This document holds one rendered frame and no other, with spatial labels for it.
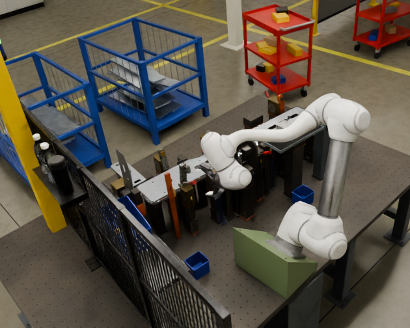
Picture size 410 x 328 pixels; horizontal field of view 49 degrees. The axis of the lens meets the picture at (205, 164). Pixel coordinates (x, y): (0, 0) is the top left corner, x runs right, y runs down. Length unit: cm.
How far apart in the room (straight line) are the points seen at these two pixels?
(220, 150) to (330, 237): 66
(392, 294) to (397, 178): 81
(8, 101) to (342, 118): 167
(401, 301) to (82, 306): 209
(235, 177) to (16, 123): 126
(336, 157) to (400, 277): 162
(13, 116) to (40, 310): 105
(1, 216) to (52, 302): 202
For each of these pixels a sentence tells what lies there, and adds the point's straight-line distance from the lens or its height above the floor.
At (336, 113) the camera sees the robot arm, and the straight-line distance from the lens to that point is 209.
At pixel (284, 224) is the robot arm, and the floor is 99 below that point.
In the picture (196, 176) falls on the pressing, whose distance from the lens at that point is 272.
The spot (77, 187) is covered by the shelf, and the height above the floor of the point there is 143.
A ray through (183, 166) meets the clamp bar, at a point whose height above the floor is 121.
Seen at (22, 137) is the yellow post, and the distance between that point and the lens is 266.
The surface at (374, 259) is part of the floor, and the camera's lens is 364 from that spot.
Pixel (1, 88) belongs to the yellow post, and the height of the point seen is 171.
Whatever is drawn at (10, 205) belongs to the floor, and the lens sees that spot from 464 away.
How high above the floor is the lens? 267
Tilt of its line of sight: 36 degrees down
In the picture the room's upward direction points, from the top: 7 degrees counter-clockwise
